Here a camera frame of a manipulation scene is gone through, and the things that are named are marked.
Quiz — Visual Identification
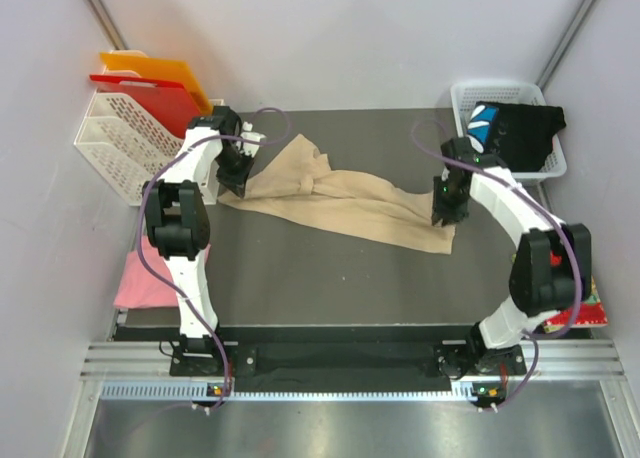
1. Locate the white perforated file organizer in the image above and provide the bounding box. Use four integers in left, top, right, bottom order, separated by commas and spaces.
74, 92, 183, 206

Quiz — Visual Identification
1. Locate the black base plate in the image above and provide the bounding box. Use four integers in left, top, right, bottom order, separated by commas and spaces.
169, 342, 526, 379

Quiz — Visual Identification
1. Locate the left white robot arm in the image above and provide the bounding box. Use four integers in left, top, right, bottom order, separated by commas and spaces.
136, 106, 265, 378

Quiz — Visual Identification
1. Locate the black t shirt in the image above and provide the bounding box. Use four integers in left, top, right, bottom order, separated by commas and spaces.
467, 101, 566, 173

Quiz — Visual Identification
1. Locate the orange plastic folder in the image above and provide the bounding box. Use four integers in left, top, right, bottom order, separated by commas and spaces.
99, 50, 212, 114

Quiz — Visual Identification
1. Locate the purple cable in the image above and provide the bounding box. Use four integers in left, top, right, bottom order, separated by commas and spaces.
137, 107, 293, 412
409, 119, 584, 412

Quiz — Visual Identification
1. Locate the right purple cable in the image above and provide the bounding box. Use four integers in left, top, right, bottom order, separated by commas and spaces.
409, 119, 584, 412

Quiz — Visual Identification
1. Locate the pink folded t shirt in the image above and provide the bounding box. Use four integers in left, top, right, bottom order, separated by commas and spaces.
113, 236, 178, 310

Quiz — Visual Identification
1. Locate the white mesh laundry basket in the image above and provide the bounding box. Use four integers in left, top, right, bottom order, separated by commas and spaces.
450, 78, 567, 186

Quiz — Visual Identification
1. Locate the colourful picture book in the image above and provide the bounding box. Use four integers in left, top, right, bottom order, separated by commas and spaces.
543, 278, 609, 334

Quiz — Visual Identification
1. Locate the white slotted cable duct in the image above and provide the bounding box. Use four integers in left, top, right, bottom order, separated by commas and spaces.
100, 381, 498, 404

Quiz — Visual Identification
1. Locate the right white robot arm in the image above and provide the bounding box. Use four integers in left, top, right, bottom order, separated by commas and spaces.
432, 137, 592, 378

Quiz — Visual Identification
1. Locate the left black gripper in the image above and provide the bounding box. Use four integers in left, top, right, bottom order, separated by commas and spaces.
214, 146, 257, 199

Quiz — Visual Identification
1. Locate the red plastic folder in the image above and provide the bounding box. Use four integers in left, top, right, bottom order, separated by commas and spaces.
89, 74, 200, 140

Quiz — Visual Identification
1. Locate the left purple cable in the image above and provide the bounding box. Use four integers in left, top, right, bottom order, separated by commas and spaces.
137, 107, 293, 412

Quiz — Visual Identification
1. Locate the beige t shirt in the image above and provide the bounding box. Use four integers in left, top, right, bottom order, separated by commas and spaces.
218, 134, 455, 255

